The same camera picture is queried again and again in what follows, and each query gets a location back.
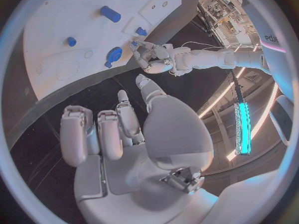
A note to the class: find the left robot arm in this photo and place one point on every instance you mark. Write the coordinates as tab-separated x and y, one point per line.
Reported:
210	57

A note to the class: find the workshop equipment rack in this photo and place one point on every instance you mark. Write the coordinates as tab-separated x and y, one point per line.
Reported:
224	16

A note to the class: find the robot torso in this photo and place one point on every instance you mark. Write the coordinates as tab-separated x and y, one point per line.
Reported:
275	59

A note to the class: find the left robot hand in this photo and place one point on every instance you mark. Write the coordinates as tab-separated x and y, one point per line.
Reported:
151	59

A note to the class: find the short blue cylinder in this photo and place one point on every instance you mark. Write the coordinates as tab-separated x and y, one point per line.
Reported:
71	41

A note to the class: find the long blue cylinder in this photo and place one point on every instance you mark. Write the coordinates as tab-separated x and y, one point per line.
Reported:
110	14

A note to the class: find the glowing light bar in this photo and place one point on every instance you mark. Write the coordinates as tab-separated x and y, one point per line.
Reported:
243	128

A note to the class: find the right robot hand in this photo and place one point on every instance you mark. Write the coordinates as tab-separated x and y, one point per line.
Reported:
144	171

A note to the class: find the small blue peg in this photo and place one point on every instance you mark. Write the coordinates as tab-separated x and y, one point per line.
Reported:
134	43
108	64

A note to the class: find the blue plug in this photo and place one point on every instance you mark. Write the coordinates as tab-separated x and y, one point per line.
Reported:
141	31

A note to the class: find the blue gear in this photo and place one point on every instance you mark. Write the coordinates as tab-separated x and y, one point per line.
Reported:
114	54

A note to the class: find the white task board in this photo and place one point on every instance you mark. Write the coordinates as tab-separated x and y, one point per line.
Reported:
77	31

